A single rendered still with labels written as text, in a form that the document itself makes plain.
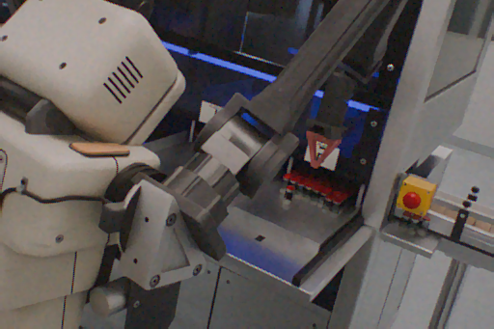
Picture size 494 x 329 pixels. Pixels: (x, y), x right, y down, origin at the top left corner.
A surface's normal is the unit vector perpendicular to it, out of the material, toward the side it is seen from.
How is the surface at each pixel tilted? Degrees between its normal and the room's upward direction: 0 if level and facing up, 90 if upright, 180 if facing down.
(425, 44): 90
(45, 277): 90
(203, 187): 49
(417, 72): 90
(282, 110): 65
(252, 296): 90
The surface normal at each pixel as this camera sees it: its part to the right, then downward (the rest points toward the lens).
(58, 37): -0.33, -0.51
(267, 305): -0.49, 0.20
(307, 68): -0.11, -0.13
